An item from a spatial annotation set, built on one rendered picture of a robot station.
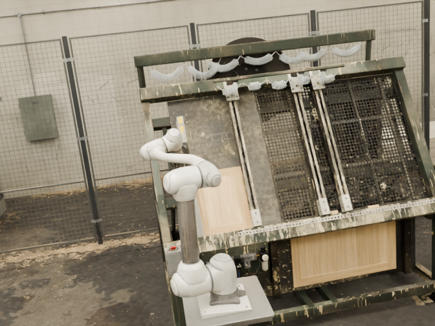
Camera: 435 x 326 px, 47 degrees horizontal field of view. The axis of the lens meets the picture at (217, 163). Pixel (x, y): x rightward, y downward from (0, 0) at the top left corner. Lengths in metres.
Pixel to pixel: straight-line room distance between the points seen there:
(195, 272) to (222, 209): 0.97
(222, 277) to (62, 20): 6.23
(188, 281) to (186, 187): 0.54
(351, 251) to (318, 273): 0.32
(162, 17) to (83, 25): 1.25
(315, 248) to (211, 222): 0.93
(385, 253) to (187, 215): 2.15
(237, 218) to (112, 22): 5.31
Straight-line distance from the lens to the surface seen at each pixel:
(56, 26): 8.51
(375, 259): 4.42
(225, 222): 3.73
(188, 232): 2.81
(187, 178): 2.70
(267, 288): 4.19
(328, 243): 4.18
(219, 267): 2.95
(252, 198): 3.74
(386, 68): 4.43
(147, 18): 8.41
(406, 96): 4.45
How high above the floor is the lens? 2.31
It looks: 15 degrees down
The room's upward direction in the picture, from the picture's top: 6 degrees counter-clockwise
